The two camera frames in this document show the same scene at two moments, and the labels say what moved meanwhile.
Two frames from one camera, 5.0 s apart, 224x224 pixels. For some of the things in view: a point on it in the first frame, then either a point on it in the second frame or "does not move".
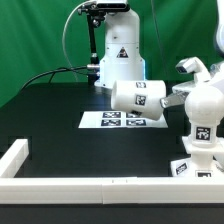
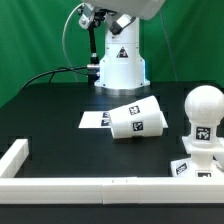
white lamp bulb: x=204 y=107 does not move
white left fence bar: x=10 y=163 does not move
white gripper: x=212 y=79 to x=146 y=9
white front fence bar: x=111 y=190 does not move
